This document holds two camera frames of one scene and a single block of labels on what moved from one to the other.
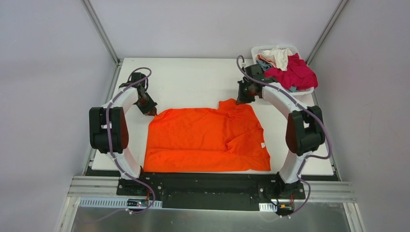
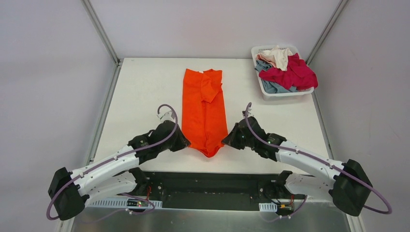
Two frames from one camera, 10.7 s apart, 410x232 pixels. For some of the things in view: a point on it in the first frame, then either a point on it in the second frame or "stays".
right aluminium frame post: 326,30 stays
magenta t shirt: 298,75 stays
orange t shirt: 226,137 to 204,121
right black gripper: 242,94 to 237,136
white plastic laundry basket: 256,50 stays
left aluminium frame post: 101,31 stays
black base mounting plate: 212,190 stays
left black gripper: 146,105 to 176,138
